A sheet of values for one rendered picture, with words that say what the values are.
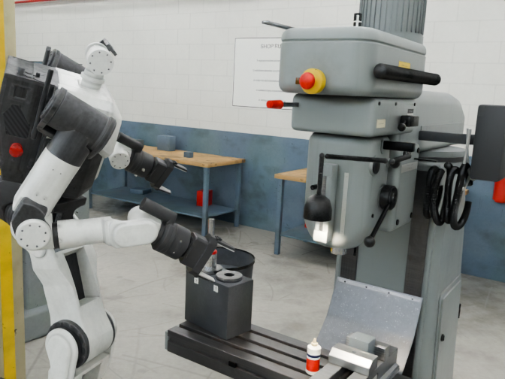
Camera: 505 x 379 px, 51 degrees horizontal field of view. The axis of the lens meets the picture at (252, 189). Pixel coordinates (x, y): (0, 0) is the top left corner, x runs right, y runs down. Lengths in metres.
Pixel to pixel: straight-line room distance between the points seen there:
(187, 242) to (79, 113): 0.42
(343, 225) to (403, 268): 0.52
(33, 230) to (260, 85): 5.55
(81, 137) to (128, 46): 6.98
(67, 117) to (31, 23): 8.87
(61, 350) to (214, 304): 0.52
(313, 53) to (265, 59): 5.36
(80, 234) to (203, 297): 0.65
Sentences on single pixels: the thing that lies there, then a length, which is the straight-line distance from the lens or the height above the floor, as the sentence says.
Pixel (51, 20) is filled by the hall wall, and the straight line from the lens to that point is 9.67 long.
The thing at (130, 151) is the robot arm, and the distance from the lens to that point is 1.85.
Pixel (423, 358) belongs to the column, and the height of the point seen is 0.85.
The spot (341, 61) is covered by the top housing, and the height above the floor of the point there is 1.81.
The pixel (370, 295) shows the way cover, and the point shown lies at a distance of 1.98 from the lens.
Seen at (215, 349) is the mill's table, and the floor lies 0.91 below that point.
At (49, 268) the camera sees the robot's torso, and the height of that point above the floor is 1.22.
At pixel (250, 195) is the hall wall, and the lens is 6.85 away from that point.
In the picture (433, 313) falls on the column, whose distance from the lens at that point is 1.98.
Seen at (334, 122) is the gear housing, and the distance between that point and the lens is 1.40.
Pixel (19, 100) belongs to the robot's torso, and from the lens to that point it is 1.43.
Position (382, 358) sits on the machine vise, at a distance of 1.66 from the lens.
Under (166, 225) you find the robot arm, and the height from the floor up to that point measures 1.38.
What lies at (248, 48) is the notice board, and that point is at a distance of 6.84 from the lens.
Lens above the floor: 1.73
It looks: 10 degrees down
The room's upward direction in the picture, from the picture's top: 3 degrees clockwise
